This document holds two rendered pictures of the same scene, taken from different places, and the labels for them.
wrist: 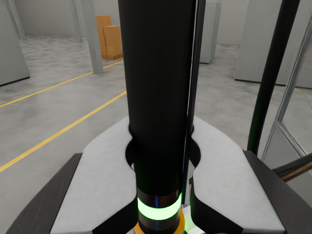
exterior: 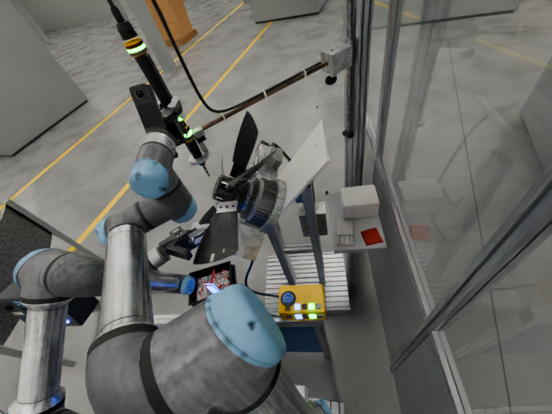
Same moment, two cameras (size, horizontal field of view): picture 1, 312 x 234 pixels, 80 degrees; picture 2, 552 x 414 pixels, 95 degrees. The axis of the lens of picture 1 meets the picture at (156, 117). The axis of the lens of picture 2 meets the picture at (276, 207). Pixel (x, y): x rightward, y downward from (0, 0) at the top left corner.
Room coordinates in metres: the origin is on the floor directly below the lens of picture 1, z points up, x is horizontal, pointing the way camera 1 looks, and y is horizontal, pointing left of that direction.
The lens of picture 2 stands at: (-0.64, -0.29, 1.95)
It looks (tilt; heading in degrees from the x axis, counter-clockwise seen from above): 49 degrees down; 7
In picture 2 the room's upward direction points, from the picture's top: 19 degrees counter-clockwise
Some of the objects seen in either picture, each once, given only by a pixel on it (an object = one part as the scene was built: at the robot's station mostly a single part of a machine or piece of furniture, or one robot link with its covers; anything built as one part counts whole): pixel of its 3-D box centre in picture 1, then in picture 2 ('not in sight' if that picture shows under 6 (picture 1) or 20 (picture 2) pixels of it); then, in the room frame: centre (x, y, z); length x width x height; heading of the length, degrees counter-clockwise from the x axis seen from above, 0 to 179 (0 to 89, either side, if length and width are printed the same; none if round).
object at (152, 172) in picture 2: not in sight; (153, 171); (-0.19, 0.00, 1.64); 0.11 x 0.08 x 0.09; 0
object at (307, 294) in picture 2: not in sight; (302, 303); (-0.31, -0.23, 1.02); 0.16 x 0.10 x 0.11; 80
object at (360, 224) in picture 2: not in sight; (354, 219); (0.11, -0.56, 0.85); 0.36 x 0.24 x 0.03; 170
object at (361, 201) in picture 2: not in sight; (358, 200); (0.18, -0.61, 0.92); 0.17 x 0.16 x 0.11; 80
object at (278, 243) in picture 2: not in sight; (283, 258); (0.21, -0.13, 0.46); 0.09 x 0.04 x 0.91; 170
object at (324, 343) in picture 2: not in sight; (324, 342); (-0.32, -0.26, 0.39); 0.04 x 0.04 x 0.78; 80
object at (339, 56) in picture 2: not in sight; (338, 57); (0.36, -0.57, 1.54); 0.10 x 0.07 x 0.08; 115
